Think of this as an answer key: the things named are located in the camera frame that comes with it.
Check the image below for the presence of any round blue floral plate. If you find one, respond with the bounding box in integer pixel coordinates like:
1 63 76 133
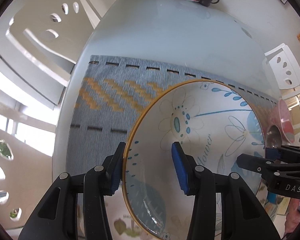
123 80 265 239

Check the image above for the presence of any blue woven table runner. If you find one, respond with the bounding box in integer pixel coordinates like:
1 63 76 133
65 54 280 240

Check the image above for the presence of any beige chair near left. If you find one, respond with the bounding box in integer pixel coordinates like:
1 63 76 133
0 130 52 229

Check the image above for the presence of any pink patterned ceramic bowl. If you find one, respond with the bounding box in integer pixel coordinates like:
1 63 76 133
268 99 295 144

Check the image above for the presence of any white chair right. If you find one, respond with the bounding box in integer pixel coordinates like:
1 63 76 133
265 43 300 90

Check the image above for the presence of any pink steel bowl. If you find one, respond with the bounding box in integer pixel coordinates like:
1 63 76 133
265 125 282 148

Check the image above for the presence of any white chair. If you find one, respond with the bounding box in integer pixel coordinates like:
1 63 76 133
265 43 300 90
5 0 108 66

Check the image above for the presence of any white chair far left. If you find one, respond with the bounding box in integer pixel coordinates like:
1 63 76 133
5 0 108 66

